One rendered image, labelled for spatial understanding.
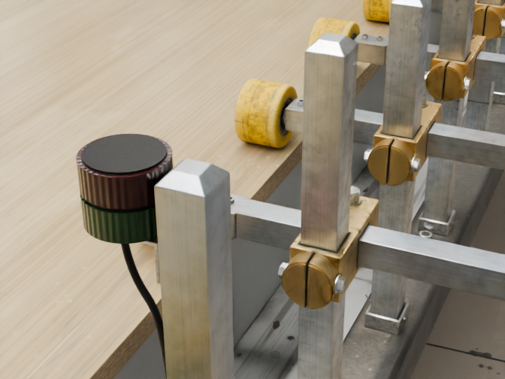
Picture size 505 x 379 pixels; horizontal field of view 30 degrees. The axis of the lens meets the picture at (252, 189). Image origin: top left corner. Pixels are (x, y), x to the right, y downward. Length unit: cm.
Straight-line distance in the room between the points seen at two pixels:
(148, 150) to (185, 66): 85
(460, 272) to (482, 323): 155
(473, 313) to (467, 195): 96
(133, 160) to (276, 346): 75
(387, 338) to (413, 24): 40
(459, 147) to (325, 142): 32
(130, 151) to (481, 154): 58
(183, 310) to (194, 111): 70
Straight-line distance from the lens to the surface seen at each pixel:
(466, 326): 240
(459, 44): 128
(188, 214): 57
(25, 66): 148
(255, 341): 131
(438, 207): 139
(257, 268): 131
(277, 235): 92
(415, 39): 102
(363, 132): 113
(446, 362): 229
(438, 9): 159
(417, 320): 123
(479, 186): 155
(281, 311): 136
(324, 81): 78
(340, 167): 81
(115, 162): 58
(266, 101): 114
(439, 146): 111
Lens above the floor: 144
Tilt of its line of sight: 29 degrees down
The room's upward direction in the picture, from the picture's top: straight up
